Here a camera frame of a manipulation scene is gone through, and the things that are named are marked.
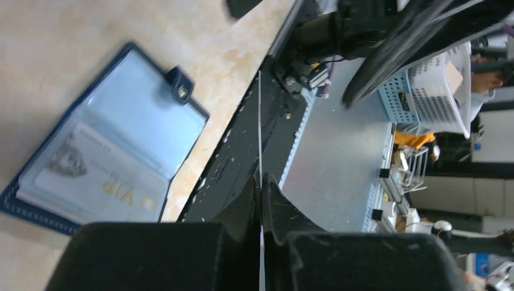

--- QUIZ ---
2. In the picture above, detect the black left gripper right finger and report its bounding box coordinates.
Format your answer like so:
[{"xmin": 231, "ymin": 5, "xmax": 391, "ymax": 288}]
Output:
[{"xmin": 261, "ymin": 173, "xmax": 466, "ymax": 290}]

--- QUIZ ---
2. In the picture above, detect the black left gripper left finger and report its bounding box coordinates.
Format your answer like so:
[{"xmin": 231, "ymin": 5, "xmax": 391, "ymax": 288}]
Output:
[{"xmin": 47, "ymin": 176, "xmax": 260, "ymax": 290}]

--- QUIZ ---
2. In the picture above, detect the thin card edge-on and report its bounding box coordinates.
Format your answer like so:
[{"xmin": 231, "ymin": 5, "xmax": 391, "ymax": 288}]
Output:
[{"xmin": 258, "ymin": 70, "xmax": 266, "ymax": 291}]

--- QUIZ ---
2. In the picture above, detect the white VIP credit card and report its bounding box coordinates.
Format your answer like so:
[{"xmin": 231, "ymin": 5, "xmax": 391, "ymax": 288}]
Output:
[{"xmin": 34, "ymin": 123, "xmax": 168, "ymax": 222}]

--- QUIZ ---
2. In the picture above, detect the dark blue leather card holder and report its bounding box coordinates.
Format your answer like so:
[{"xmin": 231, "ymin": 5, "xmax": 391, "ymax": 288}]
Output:
[{"xmin": 1, "ymin": 42, "xmax": 210, "ymax": 235}]

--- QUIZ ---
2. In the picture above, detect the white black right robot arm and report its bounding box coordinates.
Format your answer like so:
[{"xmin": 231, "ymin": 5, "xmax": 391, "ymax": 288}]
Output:
[{"xmin": 260, "ymin": 1, "xmax": 513, "ymax": 290}]

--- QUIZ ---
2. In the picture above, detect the white perforated basket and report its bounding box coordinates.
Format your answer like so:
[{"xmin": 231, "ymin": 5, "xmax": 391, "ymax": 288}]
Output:
[{"xmin": 407, "ymin": 42, "xmax": 472, "ymax": 139}]

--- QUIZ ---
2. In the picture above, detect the person in background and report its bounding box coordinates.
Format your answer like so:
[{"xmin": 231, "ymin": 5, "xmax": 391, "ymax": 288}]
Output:
[{"xmin": 471, "ymin": 64, "xmax": 513, "ymax": 95}]

